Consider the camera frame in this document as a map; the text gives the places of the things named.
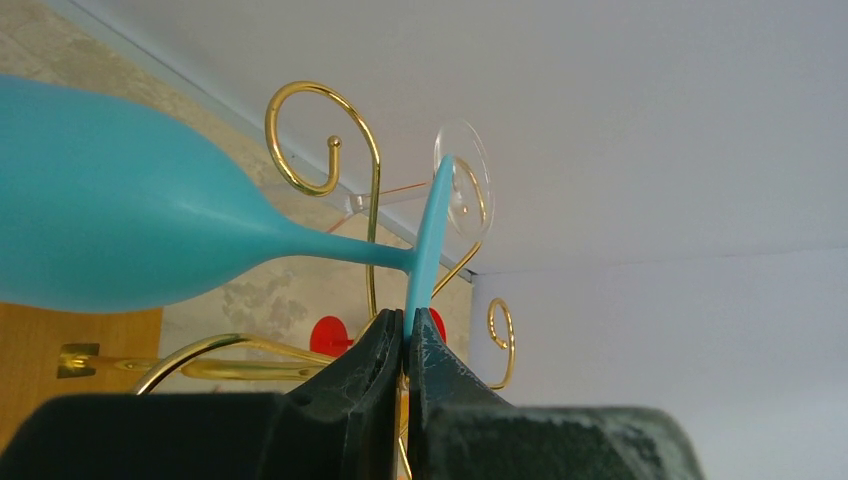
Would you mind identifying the wooden rack base board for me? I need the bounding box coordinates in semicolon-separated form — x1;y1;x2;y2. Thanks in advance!
1;303;163;447

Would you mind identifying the red plastic wine glass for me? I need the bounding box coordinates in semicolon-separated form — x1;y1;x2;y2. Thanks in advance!
309;307;447;358

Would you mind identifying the gold wire wine glass rack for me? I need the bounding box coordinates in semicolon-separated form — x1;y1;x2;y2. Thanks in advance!
56;80;517;480

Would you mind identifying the clear wine glass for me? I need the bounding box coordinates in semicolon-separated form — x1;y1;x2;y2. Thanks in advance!
327;119;495;243

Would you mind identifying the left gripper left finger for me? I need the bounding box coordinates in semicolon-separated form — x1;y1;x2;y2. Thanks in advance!
1;310;403;479

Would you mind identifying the blue plastic wine glass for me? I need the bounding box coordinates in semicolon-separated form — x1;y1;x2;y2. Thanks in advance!
1;75;453;329

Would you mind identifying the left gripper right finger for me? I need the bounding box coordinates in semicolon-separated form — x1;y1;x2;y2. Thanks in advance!
405;308;704;479

